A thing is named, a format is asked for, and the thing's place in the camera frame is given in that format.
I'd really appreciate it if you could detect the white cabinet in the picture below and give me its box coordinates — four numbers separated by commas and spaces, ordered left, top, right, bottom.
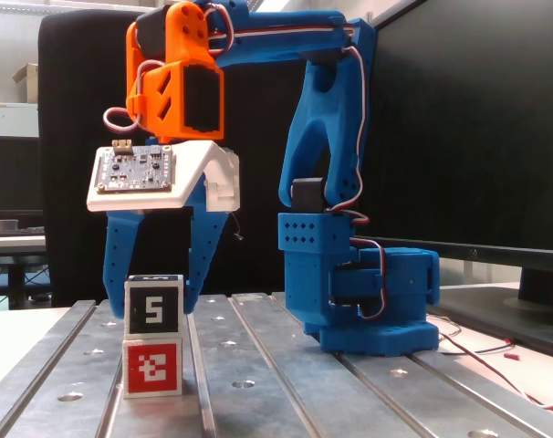
0, 102, 39, 137

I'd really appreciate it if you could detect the red cube with white pattern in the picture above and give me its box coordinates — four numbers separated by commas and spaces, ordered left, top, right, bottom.
120, 336, 184, 400

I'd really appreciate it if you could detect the red white arm servo cable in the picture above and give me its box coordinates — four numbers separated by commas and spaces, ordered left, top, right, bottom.
203, 2, 390, 320

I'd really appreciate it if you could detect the red white wrist servo cable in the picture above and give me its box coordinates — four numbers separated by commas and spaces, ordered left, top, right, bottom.
102, 58, 177, 134

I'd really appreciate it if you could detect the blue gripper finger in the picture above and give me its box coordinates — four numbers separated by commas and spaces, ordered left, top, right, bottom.
183, 171, 233, 317
102, 211, 146, 319

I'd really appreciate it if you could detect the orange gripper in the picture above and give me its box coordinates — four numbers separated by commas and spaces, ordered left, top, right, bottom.
125, 2, 226, 141

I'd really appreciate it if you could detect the small black background monitor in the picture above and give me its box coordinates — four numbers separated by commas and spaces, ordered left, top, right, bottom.
0, 135, 43, 215

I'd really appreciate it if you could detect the white camera mount with board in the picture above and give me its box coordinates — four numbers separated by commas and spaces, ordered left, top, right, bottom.
85, 139, 241, 214

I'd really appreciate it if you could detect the white background desk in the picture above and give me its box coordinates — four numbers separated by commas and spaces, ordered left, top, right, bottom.
0, 233, 49, 311

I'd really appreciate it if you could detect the red white twisted cable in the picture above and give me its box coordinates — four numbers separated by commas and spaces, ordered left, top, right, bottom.
438, 330, 553, 412

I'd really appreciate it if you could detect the brown cardboard box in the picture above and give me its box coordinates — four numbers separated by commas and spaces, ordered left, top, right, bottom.
11, 62, 39, 104

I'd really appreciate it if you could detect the black office chair backrest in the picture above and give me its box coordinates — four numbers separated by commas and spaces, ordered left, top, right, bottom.
37, 8, 358, 308

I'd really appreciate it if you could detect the black cube with number five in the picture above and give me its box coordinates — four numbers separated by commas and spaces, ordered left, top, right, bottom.
123, 273, 186, 339

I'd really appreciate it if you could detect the black Dell monitor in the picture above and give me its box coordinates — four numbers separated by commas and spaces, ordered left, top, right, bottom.
356, 0, 553, 360

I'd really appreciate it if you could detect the aluminium slotted base plate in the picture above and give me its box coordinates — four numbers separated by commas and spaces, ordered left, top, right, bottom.
0, 291, 553, 438

